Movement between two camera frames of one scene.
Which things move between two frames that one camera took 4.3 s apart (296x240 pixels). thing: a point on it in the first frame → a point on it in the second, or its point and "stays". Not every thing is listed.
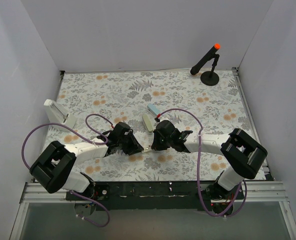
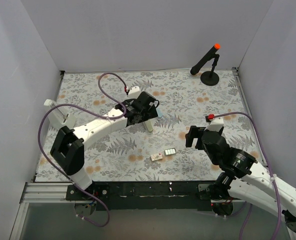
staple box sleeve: (147, 149) → (156, 157)
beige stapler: (147, 124) stays
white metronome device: (56, 114) stays
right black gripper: (160, 141) → (192, 136)
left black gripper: (129, 144) → (150, 110)
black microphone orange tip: (195, 70) stays
